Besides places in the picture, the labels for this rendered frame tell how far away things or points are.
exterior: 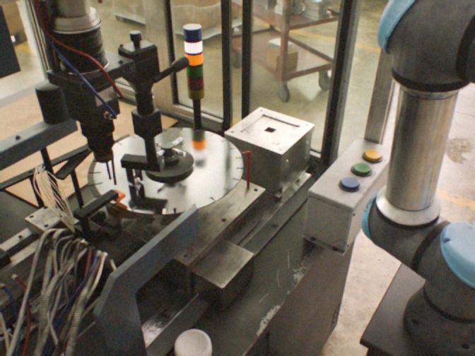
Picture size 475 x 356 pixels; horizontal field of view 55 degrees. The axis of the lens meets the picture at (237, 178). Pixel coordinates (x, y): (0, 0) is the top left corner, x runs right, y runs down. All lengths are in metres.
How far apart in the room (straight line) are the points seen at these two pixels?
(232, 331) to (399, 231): 0.38
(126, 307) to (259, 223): 0.47
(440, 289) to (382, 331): 0.16
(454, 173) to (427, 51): 2.24
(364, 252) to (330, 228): 1.14
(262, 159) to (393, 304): 0.47
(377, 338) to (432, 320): 0.11
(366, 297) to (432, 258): 1.16
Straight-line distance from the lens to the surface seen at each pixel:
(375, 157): 1.17
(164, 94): 1.63
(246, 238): 1.11
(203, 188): 0.95
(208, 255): 0.99
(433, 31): 0.66
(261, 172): 1.22
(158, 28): 1.54
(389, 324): 1.02
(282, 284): 1.04
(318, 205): 1.05
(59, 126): 1.06
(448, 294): 0.91
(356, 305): 2.00
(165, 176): 0.98
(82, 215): 0.89
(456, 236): 0.89
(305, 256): 1.10
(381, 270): 2.15
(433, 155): 0.80
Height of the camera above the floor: 1.54
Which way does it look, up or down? 37 degrees down
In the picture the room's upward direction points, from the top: straight up
